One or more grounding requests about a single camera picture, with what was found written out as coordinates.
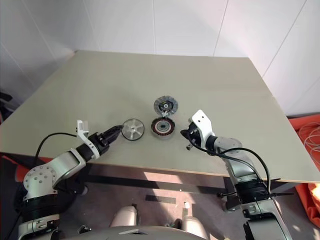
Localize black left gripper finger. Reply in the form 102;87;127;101
99;125;124;141
104;134;121;149

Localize black object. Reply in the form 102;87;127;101
0;91;16;112

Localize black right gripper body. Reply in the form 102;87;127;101
186;123;204;149

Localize black table crossbar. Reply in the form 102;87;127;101
87;174;226;195

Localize round motor stator copper windings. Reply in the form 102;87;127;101
150;117;178;139

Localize round silver motor cover plate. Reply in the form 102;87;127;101
153;94;179;117

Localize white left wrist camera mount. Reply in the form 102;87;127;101
75;119;100;159

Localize metal table leg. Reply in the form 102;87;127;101
217;174;242;213

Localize silver robot torso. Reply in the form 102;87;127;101
59;224;203;240

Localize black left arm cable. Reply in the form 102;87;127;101
34;132;78;163

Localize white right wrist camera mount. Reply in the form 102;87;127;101
191;109;217;152

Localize silver spoked metal wheel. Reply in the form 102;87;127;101
121;117;146;142

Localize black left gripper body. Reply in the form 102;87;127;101
88;133;111;155

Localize grey rounded shell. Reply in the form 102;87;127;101
109;204;140;228
180;216;210;240

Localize white cable coil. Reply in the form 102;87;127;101
298;122;320;157

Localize orange fabric sheet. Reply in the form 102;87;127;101
0;152;25;182
288;117;320;226

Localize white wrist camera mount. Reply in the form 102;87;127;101
75;119;100;159
191;109;217;152

